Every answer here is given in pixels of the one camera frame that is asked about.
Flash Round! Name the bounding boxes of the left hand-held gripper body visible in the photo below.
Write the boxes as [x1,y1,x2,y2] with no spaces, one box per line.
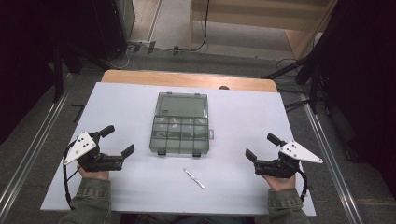
[63,131,124,173]

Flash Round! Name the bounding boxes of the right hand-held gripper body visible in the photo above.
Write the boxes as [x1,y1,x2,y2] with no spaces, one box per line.
[254,139,324,179]

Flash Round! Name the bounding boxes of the person's left hand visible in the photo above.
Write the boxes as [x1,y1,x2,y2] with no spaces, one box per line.
[77,163,110,181]

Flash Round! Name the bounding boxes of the person's right hand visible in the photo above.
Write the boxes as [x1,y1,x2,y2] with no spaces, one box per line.
[261,174,297,192]

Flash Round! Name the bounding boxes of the clear grey compartment box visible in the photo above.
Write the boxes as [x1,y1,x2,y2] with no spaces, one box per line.
[148,91,216,158]

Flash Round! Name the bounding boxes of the small white stick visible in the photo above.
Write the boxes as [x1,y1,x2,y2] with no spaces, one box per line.
[182,167,205,189]

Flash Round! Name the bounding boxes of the black metal stand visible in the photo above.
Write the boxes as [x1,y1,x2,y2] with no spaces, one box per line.
[261,46,332,115]
[46,36,110,105]

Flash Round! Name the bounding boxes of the wooden table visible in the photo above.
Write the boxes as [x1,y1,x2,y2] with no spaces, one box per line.
[101,69,278,93]

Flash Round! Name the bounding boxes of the dark computer tower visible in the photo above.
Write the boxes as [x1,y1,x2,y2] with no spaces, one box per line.
[92,0,136,62]

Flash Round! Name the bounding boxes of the light wooden cabinet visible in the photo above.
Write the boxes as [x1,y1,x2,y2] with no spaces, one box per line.
[187,0,339,61]

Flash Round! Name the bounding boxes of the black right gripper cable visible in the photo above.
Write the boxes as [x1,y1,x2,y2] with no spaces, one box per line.
[295,168,310,203]

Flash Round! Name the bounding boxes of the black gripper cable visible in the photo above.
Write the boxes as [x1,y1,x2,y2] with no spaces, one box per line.
[295,168,310,203]
[62,140,79,210]

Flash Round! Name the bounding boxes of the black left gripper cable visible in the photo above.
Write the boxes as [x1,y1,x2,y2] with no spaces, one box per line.
[62,140,79,210]

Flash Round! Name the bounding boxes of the aluminium floor rail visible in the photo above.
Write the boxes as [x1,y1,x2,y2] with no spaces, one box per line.
[299,92,364,224]
[0,72,75,214]

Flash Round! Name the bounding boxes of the white floor cable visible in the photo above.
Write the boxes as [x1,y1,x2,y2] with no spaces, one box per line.
[106,44,131,70]

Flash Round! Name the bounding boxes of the black hanging cable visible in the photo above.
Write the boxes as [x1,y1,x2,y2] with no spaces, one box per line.
[189,0,210,52]

